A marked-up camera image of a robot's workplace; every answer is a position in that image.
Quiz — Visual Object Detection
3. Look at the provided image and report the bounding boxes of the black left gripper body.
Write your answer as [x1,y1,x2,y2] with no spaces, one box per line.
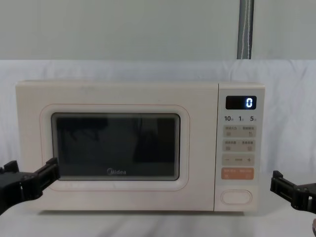
[0,173,24,216]

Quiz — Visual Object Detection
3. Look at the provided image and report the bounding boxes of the cream microwave oven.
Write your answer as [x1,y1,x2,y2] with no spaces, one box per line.
[14,80,266,216]

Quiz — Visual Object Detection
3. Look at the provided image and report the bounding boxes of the white curtain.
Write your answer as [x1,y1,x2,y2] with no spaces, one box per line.
[250,0,316,61]
[0,0,241,61]

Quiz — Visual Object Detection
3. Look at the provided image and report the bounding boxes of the grey striped post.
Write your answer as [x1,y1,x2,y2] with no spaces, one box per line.
[237,0,255,60]

